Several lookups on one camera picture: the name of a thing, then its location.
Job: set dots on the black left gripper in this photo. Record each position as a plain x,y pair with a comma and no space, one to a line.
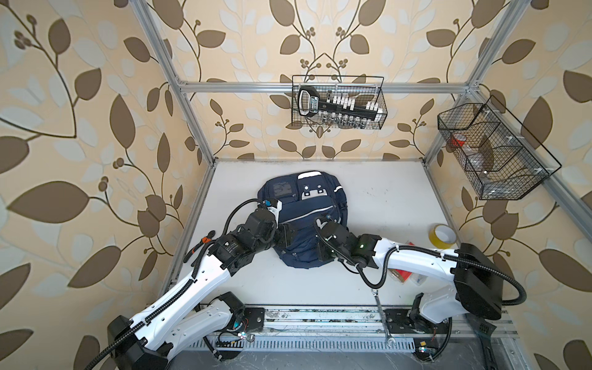
285,238

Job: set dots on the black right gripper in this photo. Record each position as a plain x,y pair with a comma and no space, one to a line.
322,254

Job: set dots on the navy blue school backpack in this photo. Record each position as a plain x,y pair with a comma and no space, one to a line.
305,197

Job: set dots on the clear plastic box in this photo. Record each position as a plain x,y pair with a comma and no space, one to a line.
417,279

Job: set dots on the red book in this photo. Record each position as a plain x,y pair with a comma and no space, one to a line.
400,275

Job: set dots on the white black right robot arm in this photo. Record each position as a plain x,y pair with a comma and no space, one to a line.
473,284

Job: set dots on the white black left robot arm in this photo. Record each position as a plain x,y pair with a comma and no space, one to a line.
153,337

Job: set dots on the orange black pliers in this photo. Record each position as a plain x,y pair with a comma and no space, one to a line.
206,239

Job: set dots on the yellow tape roll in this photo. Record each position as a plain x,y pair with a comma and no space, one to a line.
442,236

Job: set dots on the silver combination wrench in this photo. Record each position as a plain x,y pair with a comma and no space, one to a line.
389,339

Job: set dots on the red cap clear bottle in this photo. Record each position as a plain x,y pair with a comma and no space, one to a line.
463,151

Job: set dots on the black adjustable wrench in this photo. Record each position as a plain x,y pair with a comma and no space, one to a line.
484,331

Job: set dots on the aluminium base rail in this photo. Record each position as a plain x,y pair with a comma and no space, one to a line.
323,328

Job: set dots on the socket set black rail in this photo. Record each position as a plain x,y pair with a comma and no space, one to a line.
339,104

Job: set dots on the black wire basket back wall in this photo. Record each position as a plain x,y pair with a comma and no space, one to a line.
340,80

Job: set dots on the black wire basket wall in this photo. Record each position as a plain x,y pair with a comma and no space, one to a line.
515,160
340,80

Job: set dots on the black wire basket right wall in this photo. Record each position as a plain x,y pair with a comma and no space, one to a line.
515,160

